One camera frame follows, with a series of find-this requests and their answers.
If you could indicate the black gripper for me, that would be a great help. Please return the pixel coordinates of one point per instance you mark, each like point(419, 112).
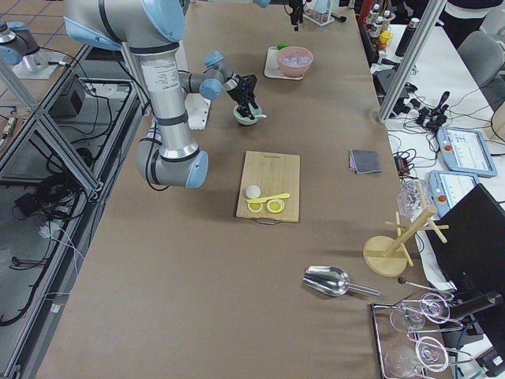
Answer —
point(237, 93)
point(294, 14)

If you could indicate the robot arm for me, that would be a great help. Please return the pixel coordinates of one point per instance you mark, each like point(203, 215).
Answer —
point(284, 3)
point(153, 30)

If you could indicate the mint green bowl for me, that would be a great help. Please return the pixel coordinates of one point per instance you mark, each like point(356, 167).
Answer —
point(246, 121)

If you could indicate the clear ice cubes pile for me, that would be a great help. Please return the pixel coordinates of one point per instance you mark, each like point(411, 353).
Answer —
point(294, 60)

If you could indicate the pink bowl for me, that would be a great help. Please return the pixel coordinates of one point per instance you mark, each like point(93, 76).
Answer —
point(298, 71)

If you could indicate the metal ice scoop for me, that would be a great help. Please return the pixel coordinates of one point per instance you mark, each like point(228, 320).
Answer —
point(333, 281)

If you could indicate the cream rabbit tray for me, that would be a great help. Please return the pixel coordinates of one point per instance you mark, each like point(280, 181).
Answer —
point(271, 68)

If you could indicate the bamboo cutting board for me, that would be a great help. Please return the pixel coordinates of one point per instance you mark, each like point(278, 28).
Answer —
point(273, 173)

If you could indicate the yellow plastic knife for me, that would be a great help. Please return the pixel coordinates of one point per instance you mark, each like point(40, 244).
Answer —
point(261, 200)

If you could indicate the lower lemon slice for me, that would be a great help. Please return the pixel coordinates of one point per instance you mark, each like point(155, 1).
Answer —
point(255, 207)

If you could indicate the lemon slice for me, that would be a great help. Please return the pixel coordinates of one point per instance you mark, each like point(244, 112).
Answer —
point(275, 206)
point(255, 207)

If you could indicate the upper lemon slice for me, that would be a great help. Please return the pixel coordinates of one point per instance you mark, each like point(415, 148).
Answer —
point(275, 206)

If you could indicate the grey folded cloth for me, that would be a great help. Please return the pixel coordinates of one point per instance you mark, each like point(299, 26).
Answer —
point(364, 161)

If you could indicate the wooden mug tree stand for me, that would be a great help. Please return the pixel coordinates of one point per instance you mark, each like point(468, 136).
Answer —
point(389, 256)

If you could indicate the teach pendant tablet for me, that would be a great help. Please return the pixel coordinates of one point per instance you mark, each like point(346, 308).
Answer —
point(447, 188)
point(465, 150)

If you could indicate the black monitor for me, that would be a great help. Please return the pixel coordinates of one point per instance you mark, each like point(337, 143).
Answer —
point(473, 259)

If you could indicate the wine glass rack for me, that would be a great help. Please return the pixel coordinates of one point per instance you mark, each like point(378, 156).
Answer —
point(408, 336)

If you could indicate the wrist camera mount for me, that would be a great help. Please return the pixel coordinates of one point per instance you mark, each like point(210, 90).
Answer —
point(247, 83)

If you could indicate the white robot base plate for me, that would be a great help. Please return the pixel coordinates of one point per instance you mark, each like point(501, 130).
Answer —
point(198, 109)

